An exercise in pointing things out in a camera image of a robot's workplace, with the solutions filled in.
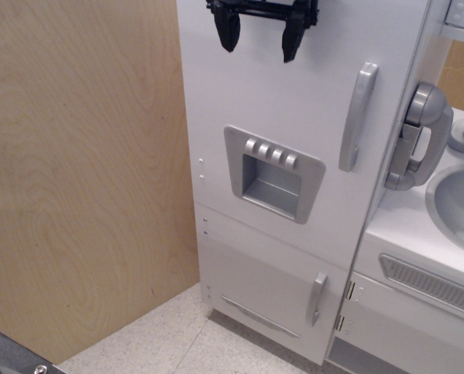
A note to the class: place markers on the grey lower door handle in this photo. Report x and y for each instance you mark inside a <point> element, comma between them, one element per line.
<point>314,298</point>

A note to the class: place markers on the grey ice dispenser panel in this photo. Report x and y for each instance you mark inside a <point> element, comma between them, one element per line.
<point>272,176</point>

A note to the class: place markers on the white toy fridge cabinet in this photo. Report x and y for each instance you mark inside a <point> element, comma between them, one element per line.
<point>410,51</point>

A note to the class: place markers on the grey vent grille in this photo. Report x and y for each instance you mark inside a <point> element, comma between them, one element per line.
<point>423,281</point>

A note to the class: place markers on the brass lower hinge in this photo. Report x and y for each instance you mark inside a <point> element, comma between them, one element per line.
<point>350,289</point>

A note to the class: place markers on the white upper shelf box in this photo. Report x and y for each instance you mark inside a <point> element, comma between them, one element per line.
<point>453,26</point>

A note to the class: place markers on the grey toy sink basin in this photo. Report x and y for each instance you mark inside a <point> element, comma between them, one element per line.
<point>445,203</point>

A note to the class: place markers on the grey toy wall phone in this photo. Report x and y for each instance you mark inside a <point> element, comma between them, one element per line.
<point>422,140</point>

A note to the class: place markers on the white lower freezer door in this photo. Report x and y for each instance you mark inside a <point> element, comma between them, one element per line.
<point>265,284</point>

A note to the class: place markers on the white toy counter unit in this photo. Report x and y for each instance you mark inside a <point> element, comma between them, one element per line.
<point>386,327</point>

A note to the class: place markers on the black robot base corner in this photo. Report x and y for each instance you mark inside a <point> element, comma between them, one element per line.
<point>15,358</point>

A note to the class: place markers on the white fridge door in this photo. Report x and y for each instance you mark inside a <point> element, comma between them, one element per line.
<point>301,104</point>

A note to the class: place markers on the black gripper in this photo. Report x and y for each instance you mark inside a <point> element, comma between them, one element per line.
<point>297,15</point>

